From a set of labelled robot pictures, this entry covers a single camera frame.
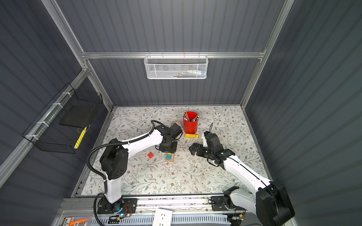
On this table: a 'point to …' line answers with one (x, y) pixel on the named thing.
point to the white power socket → (162, 217)
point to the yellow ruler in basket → (80, 138)
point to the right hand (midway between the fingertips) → (196, 150)
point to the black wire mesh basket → (61, 126)
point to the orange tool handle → (72, 223)
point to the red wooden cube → (150, 155)
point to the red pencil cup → (190, 119)
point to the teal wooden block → (168, 157)
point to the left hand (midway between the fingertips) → (172, 151)
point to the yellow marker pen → (192, 135)
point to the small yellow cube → (169, 153)
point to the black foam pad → (78, 116)
